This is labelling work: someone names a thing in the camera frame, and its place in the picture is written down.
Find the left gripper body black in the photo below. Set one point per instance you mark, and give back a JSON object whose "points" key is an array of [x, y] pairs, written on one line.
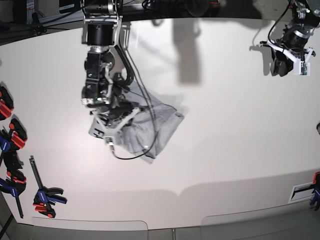
{"points": [[280, 64]]}

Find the grey T-shirt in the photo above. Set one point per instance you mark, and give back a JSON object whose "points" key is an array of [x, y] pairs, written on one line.
{"points": [[150, 130]]}

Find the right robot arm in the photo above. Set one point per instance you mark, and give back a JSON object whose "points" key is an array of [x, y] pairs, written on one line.
{"points": [[108, 71]]}

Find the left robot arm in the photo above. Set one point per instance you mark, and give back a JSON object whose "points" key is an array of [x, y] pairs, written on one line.
{"points": [[305, 19]]}

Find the dark object at right edge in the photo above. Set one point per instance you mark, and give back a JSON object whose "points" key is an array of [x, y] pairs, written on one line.
{"points": [[318, 128]]}

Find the blue clamp at right edge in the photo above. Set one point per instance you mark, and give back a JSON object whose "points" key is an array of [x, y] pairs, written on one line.
{"points": [[316, 191]]}

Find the bar clamp on table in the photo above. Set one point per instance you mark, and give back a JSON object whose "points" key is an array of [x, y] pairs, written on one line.
{"points": [[45, 198]]}

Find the clamp at upper left edge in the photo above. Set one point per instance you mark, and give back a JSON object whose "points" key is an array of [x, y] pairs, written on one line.
{"points": [[6, 104]]}

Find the clamp at middle left edge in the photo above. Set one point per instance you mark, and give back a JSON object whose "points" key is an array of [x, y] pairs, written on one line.
{"points": [[10, 142]]}

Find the clamp at lower left edge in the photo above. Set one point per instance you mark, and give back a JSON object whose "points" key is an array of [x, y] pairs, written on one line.
{"points": [[15, 182]]}

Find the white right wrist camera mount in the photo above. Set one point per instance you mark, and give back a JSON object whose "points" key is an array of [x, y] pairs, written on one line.
{"points": [[108, 126]]}

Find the aluminium rail behind table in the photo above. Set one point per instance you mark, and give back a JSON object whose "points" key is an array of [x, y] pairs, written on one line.
{"points": [[60, 19]]}

